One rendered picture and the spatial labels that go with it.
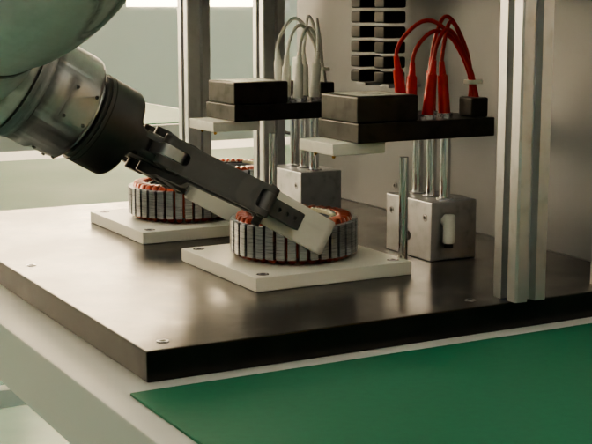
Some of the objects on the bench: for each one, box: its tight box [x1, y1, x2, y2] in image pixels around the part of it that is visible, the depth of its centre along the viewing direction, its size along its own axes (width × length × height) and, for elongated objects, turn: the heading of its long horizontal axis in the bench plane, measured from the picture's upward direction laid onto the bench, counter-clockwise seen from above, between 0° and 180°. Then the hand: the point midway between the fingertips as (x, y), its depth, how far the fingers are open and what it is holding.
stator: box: [230, 204, 358, 264], centre depth 113 cm, size 11×11×4 cm
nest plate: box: [91, 208, 230, 244], centre depth 134 cm, size 15×15×1 cm
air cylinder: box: [269, 163, 341, 208], centre depth 140 cm, size 5×8×6 cm
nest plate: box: [181, 243, 411, 292], centre depth 113 cm, size 15×15×1 cm
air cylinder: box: [387, 189, 477, 262], centre depth 119 cm, size 5×8×6 cm
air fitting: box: [440, 214, 455, 248], centre depth 115 cm, size 1×1×3 cm
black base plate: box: [0, 198, 592, 383], centre depth 124 cm, size 47×64×2 cm
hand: (277, 221), depth 112 cm, fingers open, 13 cm apart
